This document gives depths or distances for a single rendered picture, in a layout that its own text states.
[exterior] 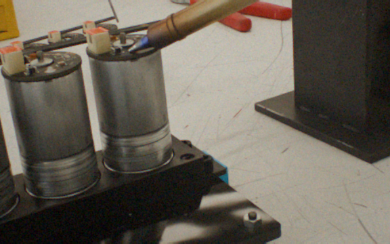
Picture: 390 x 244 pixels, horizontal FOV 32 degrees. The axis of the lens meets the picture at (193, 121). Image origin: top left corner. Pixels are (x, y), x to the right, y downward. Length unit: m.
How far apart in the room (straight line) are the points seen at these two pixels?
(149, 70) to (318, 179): 0.08
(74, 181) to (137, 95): 0.03
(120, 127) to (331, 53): 0.11
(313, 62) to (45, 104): 0.13
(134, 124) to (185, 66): 0.18
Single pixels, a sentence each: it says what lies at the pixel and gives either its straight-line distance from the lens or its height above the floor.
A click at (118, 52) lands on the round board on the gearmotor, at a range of 0.22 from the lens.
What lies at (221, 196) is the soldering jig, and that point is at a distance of 0.23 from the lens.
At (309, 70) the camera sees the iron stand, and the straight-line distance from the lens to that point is 0.31.
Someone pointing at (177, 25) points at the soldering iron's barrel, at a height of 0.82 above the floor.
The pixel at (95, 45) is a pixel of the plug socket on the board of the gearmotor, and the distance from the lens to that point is 0.22.
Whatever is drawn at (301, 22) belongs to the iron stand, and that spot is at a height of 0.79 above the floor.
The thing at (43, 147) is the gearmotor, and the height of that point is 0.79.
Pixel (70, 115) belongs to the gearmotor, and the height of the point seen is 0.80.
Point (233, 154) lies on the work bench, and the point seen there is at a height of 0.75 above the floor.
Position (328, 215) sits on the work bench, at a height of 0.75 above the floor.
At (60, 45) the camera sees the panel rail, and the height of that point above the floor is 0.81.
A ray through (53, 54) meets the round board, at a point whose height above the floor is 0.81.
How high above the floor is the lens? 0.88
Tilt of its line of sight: 23 degrees down
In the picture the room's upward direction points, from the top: 5 degrees counter-clockwise
